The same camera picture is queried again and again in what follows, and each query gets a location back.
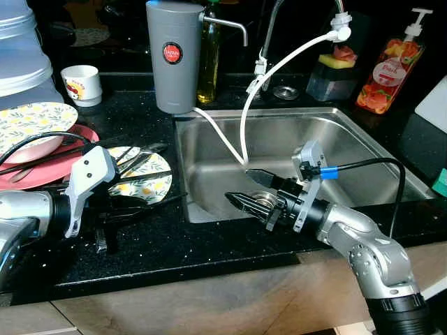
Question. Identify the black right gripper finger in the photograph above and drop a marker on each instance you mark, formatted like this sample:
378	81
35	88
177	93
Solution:
241	201
265	179

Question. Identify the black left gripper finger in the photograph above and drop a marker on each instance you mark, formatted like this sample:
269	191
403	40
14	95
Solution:
133	216
140	200

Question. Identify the floral print plate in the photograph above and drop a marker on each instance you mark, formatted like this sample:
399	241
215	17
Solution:
150	192

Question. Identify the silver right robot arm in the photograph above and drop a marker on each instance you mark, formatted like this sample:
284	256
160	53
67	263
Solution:
370	251

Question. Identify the chrome kitchen faucet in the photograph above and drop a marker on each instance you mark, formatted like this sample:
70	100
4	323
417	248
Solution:
266	49

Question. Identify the black chopstick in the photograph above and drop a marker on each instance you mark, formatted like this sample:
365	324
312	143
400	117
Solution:
28	165
150	176
28	172

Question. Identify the stainless steel sink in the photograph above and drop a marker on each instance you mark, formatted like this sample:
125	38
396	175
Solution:
349	160

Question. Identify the pink plate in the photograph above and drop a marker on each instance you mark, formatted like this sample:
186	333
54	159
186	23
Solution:
35	180

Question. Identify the round metal drain strainer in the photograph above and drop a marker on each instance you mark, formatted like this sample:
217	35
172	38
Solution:
286	92

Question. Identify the green sponge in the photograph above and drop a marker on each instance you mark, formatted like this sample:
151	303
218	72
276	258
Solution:
440	183

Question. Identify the beige cabinet front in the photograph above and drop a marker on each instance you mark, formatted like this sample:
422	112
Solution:
209	300

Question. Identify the dark sponge holder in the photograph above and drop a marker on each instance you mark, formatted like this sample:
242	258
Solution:
332	85

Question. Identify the olive oil glass bottle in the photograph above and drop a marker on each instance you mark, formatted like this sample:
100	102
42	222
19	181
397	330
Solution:
208	77

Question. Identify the pink floral bowl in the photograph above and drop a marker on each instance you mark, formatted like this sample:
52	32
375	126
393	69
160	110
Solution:
35	118

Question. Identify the white printed mug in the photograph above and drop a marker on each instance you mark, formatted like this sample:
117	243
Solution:
80	87

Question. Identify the grey water filter canister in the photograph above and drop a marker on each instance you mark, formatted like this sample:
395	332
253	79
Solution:
174	77

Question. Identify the yellow sponge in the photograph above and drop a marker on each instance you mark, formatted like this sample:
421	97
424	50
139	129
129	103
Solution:
335	63

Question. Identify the white cutting board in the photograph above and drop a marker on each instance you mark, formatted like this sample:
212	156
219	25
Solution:
434	105

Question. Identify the red dish scrubber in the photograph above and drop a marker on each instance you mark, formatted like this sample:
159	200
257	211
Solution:
343	53

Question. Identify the peach print soap dispenser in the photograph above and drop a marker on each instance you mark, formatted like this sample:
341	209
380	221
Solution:
387	77

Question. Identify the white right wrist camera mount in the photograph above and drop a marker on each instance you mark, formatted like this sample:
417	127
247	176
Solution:
309	157

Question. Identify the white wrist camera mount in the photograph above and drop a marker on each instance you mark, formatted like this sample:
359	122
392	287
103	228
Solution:
94	167
309	157

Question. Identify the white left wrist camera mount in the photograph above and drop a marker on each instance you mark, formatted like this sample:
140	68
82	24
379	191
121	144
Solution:
94	167

